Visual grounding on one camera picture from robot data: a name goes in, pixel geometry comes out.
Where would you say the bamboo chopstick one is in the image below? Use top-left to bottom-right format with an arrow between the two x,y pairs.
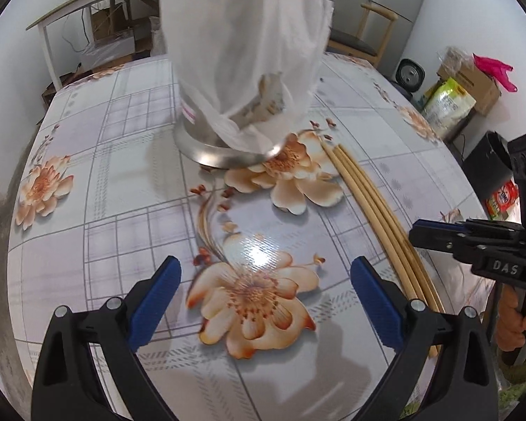
322,141 -> 440,359

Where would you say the bamboo chopstick two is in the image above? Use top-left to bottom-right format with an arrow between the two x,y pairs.
330,143 -> 442,317

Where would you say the right hand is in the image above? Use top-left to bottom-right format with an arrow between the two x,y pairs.
496,285 -> 526,352

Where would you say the red snack packet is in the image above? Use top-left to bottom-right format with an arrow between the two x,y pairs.
485,180 -> 519,221

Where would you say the black trash bin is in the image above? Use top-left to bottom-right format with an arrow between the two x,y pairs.
462,131 -> 513,201

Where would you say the floral plastic tablecloth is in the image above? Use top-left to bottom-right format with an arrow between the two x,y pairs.
6,51 -> 496,421

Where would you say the yellow green rice bag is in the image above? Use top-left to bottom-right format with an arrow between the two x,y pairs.
422,77 -> 476,139

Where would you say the cardboard box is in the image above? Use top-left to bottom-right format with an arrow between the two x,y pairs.
437,63 -> 502,117

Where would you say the pink plastic bag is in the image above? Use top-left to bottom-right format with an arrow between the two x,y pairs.
473,54 -> 518,93

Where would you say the black white rice cooker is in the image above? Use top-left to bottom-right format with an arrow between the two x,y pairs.
395,58 -> 426,93

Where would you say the wooden chair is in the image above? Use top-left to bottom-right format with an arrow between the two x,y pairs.
327,3 -> 399,67

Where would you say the white desk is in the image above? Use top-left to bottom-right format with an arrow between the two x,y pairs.
24,0 -> 172,92

